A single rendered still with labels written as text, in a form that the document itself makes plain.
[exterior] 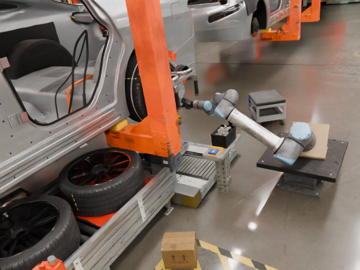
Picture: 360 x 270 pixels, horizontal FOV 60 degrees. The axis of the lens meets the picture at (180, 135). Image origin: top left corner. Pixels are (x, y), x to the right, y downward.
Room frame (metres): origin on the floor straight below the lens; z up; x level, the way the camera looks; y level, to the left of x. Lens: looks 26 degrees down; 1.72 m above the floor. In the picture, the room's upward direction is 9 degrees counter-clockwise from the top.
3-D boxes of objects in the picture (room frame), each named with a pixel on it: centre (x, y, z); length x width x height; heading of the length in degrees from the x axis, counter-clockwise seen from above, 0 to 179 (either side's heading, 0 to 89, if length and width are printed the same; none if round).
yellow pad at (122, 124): (2.47, 0.52, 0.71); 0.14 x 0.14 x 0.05; 55
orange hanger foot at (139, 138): (2.37, 0.38, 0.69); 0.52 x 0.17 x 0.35; 55
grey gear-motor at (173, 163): (2.50, 0.22, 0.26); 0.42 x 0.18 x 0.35; 55
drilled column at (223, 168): (2.28, -0.33, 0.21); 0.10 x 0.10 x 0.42; 55
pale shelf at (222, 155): (2.30, -0.35, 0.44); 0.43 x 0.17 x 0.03; 145
